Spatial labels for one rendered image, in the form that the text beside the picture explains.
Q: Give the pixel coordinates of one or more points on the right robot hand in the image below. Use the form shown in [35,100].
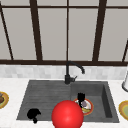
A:
[81,98]

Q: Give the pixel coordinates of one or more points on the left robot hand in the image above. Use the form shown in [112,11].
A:
[33,114]

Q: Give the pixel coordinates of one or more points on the red rimmed plate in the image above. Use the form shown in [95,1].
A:
[88,106]

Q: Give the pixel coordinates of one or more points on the grey sink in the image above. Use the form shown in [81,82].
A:
[40,96]

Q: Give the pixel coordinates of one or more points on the red ball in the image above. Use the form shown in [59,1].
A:
[67,114]

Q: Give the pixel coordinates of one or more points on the black tap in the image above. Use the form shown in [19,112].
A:
[69,71]

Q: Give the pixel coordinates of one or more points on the yellow plate with brown food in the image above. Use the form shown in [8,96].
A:
[2,99]

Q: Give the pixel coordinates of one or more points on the yellow green plate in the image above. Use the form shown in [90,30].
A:
[124,109]

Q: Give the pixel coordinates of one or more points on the white cylindrical jar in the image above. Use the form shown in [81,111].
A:
[125,80]

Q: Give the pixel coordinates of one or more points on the dark framed window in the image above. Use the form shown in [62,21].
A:
[53,30]

